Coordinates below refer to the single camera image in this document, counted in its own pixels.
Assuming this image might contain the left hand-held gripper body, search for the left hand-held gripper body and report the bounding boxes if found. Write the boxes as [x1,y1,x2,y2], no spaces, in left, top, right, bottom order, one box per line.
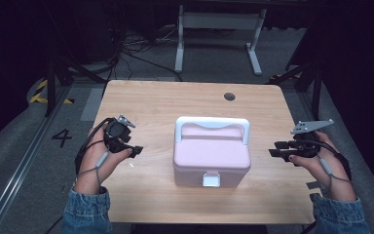
[103,114,137,154]

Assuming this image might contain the grey right gripper lanyard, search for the grey right gripper lanyard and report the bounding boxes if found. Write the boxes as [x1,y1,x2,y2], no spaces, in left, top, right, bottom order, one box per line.
[317,157,353,197]

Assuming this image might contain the metal floor rail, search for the metal floor rail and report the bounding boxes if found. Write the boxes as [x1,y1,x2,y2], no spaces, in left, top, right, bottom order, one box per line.
[0,87,73,234]

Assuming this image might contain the grey gripper lanyard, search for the grey gripper lanyard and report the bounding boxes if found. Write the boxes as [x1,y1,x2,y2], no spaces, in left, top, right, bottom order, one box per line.
[317,157,353,197]
[75,150,110,187]

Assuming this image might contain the white metal table frame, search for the white metal table frame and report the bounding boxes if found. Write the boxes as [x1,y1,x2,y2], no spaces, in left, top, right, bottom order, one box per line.
[173,4,268,77]

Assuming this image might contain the person's left hand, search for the person's left hand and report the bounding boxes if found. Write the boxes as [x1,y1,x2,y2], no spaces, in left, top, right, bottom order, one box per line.
[73,124,133,196]

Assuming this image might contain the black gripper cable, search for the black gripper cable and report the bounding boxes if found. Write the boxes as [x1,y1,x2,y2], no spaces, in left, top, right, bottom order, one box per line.
[74,117,115,176]
[314,138,353,181]

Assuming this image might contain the yellow and black floor tape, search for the yellow and black floor tape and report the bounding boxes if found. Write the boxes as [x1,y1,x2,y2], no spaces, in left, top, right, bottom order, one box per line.
[28,79,76,106]

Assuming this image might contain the grey left gripper lanyard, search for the grey left gripper lanyard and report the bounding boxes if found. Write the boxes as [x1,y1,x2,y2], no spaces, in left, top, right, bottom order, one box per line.
[75,150,110,187]

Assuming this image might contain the black metal stand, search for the black metal stand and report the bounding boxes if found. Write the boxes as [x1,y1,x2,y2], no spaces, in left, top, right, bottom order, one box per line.
[43,54,109,118]
[266,60,326,122]

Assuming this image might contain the person's right hand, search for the person's right hand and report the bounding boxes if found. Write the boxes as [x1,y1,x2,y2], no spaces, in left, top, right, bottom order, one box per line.
[287,131,358,203]

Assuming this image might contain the pink storage box white handle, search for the pink storage box white handle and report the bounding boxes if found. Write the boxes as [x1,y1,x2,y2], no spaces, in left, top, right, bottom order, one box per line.
[172,115,252,189]

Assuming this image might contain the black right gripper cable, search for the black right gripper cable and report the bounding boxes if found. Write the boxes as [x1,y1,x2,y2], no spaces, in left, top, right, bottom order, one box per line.
[314,138,353,181]

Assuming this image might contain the bundle of black floor cables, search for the bundle of black floor cables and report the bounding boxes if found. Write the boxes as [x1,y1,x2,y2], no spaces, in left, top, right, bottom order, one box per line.
[106,24,183,83]

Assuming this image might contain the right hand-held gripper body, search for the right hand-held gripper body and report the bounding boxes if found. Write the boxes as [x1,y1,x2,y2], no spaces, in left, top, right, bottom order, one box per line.
[289,118,336,159]

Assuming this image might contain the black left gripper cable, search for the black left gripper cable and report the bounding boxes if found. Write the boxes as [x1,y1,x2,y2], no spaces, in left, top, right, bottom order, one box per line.
[74,117,115,176]

